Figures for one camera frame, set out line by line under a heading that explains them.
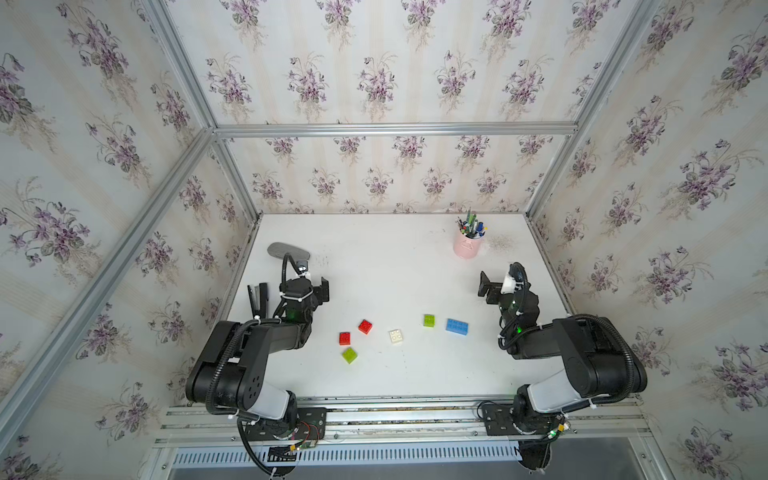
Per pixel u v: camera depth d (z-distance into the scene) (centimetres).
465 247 102
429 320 90
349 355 84
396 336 86
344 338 86
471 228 103
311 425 72
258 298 94
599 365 44
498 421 73
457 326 88
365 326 88
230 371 44
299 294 70
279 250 106
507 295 80
